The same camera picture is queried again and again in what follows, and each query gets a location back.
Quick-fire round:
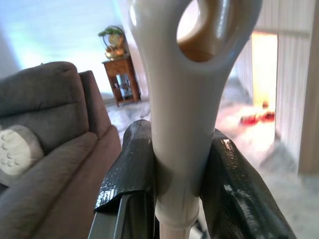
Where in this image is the dark brown fabric sofa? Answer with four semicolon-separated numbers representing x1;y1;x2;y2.
0;61;123;239

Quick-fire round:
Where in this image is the round grey white pillow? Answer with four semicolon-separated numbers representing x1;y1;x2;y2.
0;124;45;186

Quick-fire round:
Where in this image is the golden round ornament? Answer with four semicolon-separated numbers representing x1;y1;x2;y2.
98;24;129;61

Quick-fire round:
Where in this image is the light wooden door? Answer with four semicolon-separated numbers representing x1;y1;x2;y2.
298;0;319;176

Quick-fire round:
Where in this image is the red bowl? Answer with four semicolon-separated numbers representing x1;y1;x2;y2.
239;111;276;125

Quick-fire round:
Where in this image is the small wooden cabinet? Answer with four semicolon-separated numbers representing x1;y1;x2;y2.
101;55;142;108

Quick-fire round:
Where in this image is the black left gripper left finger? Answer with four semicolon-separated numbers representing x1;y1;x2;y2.
87;119;160;239

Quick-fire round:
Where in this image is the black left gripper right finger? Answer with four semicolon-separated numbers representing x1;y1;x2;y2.
198;128;297;239

